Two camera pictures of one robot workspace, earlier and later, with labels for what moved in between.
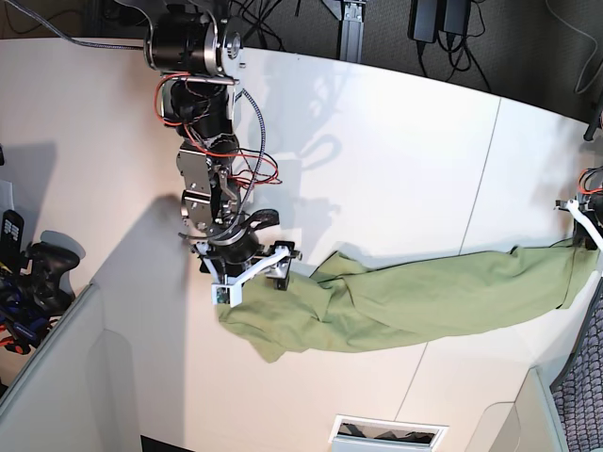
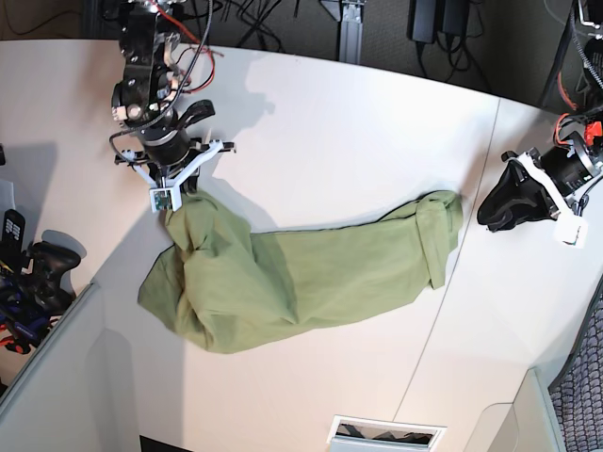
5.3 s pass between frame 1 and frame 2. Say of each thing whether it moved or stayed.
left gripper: moved
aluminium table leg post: stayed
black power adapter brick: stayed
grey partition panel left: stayed
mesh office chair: stayed
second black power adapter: stayed
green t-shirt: moved
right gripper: moved
